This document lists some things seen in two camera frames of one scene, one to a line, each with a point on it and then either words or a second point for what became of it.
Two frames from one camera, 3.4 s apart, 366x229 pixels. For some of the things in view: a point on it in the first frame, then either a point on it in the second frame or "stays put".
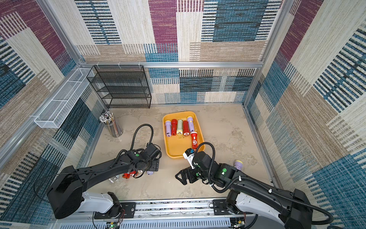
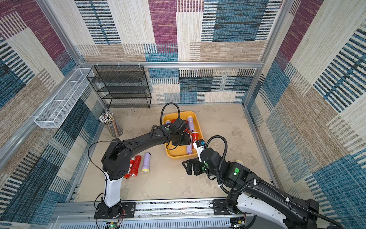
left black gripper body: [154, 166] → [183, 140]
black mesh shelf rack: [121, 86] stays put
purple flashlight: [168, 128] stays put
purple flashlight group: [191, 123] stays put
